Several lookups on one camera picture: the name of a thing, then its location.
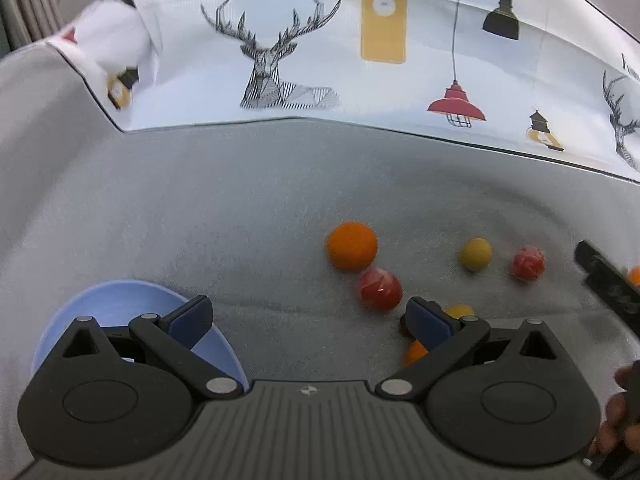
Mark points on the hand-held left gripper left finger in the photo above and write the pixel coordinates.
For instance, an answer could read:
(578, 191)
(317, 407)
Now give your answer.
(189, 321)

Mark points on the red apple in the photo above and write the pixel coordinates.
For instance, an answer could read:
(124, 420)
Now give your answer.
(380, 288)

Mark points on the small red round fruit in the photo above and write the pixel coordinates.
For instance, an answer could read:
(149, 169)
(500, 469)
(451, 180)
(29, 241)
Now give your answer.
(528, 263)

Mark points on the grey curtain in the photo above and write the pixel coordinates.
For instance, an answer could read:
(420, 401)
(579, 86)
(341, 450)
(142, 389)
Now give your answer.
(30, 0)

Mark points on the large orange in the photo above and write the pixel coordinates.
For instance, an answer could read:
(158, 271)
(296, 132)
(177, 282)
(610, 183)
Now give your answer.
(351, 246)

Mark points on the light blue bowl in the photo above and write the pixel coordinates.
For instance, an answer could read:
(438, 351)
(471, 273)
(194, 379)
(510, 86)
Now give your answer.
(107, 305)

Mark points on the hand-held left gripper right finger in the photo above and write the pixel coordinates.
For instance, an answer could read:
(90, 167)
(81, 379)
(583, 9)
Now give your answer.
(425, 324)

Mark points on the grey bed sheet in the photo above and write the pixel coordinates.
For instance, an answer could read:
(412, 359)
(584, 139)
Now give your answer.
(210, 200)

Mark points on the yellow round fruit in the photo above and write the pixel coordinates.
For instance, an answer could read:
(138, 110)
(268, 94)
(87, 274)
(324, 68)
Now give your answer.
(476, 254)

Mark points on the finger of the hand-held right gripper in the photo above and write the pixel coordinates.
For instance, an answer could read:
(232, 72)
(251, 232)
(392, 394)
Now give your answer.
(607, 280)

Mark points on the small orange fruit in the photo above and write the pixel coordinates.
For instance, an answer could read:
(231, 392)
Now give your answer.
(635, 276)
(416, 352)

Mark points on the small yellow fruit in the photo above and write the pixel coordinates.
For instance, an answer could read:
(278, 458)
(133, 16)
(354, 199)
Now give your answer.
(460, 311)

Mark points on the white printed blanket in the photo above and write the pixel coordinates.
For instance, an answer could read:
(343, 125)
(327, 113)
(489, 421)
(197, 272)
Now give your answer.
(380, 55)

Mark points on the person's right hand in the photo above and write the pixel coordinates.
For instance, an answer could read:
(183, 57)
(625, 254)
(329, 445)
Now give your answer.
(616, 417)

